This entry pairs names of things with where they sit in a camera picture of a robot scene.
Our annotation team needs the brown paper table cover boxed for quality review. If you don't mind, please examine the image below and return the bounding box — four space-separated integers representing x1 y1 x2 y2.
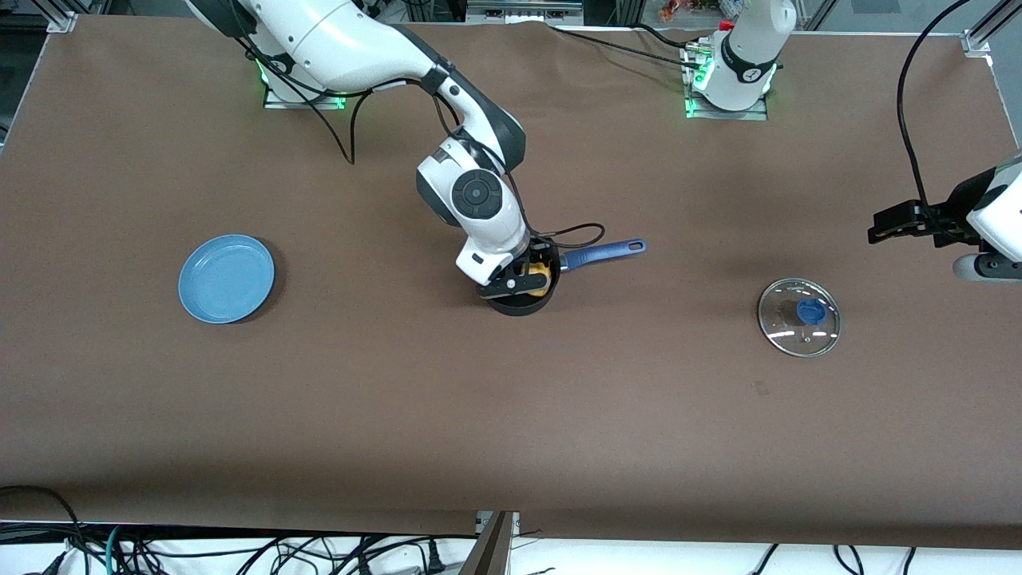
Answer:
0 14 1022 552

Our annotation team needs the black saucepan blue handle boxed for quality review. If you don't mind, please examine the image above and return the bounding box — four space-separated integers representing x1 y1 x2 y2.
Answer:
482 238 648 318

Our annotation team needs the aluminium profile beam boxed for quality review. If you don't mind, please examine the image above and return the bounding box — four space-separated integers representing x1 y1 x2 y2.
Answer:
961 0 1022 58

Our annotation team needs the blue round plate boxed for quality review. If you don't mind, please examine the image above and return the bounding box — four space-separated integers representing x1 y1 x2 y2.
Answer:
177 233 276 325

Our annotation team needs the long black base cable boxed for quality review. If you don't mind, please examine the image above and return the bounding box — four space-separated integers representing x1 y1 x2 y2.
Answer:
549 26 697 66

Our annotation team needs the grey metal frame box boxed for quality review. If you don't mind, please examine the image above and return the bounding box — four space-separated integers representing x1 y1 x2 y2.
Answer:
465 0 584 26

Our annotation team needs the glass lid blue knob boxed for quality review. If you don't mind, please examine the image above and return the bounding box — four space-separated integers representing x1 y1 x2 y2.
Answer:
757 277 842 358

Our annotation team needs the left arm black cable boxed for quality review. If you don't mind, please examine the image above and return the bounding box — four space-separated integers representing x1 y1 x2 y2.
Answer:
897 0 972 210

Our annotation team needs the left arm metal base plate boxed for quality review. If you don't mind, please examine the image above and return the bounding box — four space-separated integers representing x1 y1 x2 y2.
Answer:
683 40 770 121

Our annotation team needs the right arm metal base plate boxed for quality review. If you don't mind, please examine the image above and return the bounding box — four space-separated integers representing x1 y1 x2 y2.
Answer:
263 60 350 111

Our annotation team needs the short black base cable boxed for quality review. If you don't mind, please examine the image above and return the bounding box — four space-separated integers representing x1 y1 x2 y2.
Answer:
635 23 705 50

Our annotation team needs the yellow potato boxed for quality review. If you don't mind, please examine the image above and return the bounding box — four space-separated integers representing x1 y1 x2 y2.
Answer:
523 254 554 299

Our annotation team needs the black looped floor cable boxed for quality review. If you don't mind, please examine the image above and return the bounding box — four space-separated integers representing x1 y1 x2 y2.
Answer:
0 485 90 575

